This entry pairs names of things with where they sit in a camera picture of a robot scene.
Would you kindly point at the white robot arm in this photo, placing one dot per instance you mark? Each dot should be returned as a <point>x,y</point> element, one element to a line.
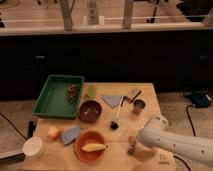
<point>154,134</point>

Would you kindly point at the blue black device on floor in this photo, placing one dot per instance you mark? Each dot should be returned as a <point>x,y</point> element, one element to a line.
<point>200,100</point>

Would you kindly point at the red grape bunch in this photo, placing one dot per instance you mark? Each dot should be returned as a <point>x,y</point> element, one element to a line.
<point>71,93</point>

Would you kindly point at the yellow apple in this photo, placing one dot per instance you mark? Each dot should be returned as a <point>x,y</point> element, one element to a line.
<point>54,132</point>

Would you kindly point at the white paper cup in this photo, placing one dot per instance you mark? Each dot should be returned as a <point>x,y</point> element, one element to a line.
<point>34,147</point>

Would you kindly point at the blue sponge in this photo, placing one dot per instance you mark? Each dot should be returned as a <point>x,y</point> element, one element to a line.
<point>69,136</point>

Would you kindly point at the grey blue cloth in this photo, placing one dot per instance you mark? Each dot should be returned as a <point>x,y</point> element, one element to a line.
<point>112,100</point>

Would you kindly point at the dark fork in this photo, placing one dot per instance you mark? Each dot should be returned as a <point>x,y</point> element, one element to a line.
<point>132,95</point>

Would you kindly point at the yellow banana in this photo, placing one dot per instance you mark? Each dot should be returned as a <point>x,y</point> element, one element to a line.
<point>94,147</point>

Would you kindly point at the right wooden post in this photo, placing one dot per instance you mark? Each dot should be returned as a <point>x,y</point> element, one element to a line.
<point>127,16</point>

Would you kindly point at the metal cup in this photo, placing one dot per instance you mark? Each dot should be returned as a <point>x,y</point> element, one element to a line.
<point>138,106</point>

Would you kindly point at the left wooden post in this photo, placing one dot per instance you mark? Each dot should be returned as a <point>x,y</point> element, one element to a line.
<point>66,14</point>

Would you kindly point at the black object beside table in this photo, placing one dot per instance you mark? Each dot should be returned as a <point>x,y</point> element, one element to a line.
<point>31,128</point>

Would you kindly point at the green yellow small object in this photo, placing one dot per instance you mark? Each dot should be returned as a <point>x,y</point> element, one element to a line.
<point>91,92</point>

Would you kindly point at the wooden post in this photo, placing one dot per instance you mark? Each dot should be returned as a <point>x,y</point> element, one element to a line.
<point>66,14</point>
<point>127,16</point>

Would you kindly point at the green plastic tray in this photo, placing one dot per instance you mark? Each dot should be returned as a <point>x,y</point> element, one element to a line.
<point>52,101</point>

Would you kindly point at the purple bowl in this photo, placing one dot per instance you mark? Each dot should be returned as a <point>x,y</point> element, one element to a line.
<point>89,111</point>

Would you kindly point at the orange bowl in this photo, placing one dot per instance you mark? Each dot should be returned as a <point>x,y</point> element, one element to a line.
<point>87,137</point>

